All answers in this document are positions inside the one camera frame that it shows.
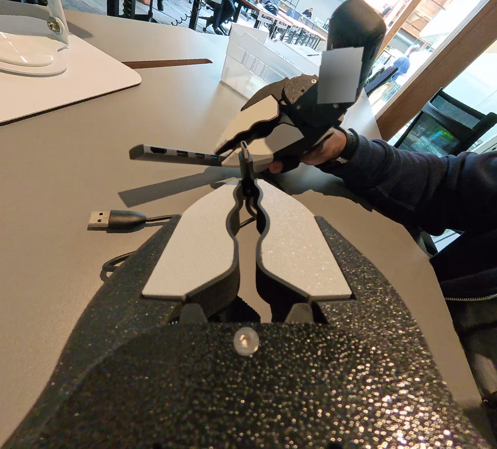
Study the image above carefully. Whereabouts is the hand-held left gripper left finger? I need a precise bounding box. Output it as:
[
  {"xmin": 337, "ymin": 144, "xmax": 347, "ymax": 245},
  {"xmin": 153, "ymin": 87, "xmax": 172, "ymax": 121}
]
[{"xmin": 141, "ymin": 182, "xmax": 243, "ymax": 318}]

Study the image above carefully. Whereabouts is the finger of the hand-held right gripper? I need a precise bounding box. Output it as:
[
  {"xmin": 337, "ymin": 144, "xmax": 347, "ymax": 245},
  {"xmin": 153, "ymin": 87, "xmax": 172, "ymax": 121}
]
[
  {"xmin": 213, "ymin": 95, "xmax": 282, "ymax": 157},
  {"xmin": 221, "ymin": 123, "xmax": 306, "ymax": 171}
]

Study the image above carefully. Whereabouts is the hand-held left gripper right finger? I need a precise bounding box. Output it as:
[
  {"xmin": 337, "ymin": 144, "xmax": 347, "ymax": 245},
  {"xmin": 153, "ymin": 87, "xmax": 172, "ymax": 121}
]
[{"xmin": 253, "ymin": 179, "xmax": 353, "ymax": 318}]

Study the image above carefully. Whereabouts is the black usb cable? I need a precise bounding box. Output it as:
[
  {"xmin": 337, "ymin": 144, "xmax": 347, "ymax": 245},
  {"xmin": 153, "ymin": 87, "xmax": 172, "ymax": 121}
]
[{"xmin": 87, "ymin": 142, "xmax": 261, "ymax": 283}]

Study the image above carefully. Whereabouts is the grey usb hub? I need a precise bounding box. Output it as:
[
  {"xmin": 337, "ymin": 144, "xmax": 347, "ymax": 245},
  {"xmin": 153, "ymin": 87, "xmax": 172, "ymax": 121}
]
[{"xmin": 129, "ymin": 144, "xmax": 235, "ymax": 168}]

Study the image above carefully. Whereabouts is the person's right forearm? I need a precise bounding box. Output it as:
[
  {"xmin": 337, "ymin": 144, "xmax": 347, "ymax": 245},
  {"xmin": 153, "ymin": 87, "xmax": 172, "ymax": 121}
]
[{"xmin": 342, "ymin": 133, "xmax": 497, "ymax": 237}]

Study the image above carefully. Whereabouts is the person's right hand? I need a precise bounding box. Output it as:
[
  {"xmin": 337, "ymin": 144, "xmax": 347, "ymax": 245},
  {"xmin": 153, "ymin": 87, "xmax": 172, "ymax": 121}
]
[{"xmin": 267, "ymin": 129, "xmax": 359, "ymax": 175}]

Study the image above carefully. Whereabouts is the clear plastic bin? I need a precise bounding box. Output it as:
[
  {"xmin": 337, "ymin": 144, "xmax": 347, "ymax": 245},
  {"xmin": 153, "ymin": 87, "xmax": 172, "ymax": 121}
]
[{"xmin": 221, "ymin": 23, "xmax": 324, "ymax": 101}]

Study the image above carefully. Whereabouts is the black office chair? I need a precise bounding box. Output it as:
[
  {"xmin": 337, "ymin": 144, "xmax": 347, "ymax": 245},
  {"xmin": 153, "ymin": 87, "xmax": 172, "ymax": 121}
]
[{"xmin": 394, "ymin": 90, "xmax": 497, "ymax": 159}]

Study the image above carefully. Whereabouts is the person's torso in dark jacket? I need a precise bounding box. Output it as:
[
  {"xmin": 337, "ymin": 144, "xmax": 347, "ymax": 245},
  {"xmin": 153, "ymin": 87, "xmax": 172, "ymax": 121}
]
[{"xmin": 423, "ymin": 209, "xmax": 497, "ymax": 418}]

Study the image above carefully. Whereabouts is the white stand with clear arms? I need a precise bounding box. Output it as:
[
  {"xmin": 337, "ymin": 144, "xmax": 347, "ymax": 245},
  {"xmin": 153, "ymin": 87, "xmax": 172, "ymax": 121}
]
[{"xmin": 0, "ymin": 0, "xmax": 143, "ymax": 126}]

